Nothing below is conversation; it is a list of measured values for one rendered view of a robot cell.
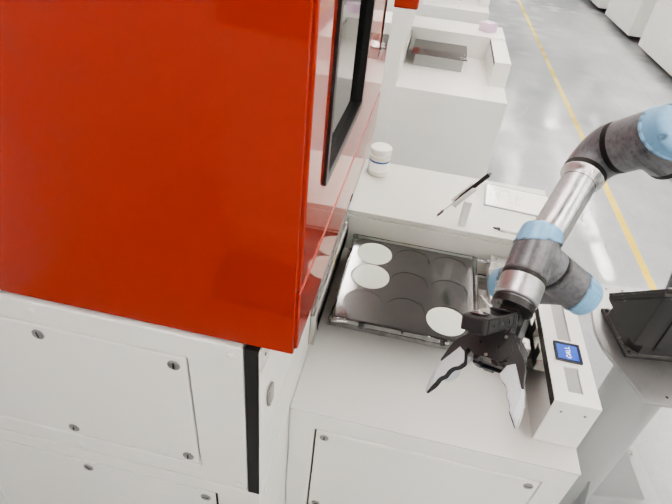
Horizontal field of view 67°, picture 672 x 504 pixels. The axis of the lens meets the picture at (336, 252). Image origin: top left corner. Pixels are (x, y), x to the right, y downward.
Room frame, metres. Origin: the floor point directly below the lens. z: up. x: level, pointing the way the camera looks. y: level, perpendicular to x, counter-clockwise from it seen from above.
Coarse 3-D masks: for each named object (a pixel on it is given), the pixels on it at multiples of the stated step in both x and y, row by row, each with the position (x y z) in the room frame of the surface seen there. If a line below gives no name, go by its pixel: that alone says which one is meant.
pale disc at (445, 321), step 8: (432, 312) 0.94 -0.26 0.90; (440, 312) 0.94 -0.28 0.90; (448, 312) 0.95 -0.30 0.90; (456, 312) 0.95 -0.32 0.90; (432, 320) 0.91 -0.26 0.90; (440, 320) 0.91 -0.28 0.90; (448, 320) 0.92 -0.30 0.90; (456, 320) 0.92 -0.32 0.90; (432, 328) 0.88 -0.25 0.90; (440, 328) 0.89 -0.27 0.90; (448, 328) 0.89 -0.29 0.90; (456, 328) 0.89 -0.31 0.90
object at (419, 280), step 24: (360, 240) 1.22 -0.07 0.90; (360, 264) 1.10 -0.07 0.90; (384, 264) 1.11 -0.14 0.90; (408, 264) 1.13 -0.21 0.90; (432, 264) 1.14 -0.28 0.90; (456, 264) 1.15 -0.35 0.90; (360, 288) 1.00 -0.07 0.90; (384, 288) 1.01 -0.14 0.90; (408, 288) 1.02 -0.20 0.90; (432, 288) 1.04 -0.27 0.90; (456, 288) 1.05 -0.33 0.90; (336, 312) 0.90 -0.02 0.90; (360, 312) 0.91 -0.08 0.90; (384, 312) 0.92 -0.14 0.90; (408, 312) 0.93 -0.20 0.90; (432, 336) 0.86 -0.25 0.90; (456, 336) 0.87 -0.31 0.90
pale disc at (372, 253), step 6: (360, 246) 1.19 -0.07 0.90; (366, 246) 1.19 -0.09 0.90; (372, 246) 1.19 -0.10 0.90; (378, 246) 1.20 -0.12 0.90; (384, 246) 1.20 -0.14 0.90; (360, 252) 1.16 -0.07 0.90; (366, 252) 1.16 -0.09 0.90; (372, 252) 1.16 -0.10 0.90; (378, 252) 1.17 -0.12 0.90; (384, 252) 1.17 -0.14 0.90; (390, 252) 1.17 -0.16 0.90; (360, 258) 1.13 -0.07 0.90; (366, 258) 1.13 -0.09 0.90; (372, 258) 1.14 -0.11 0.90; (378, 258) 1.14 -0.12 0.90; (384, 258) 1.14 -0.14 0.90; (390, 258) 1.14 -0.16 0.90; (378, 264) 1.11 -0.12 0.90
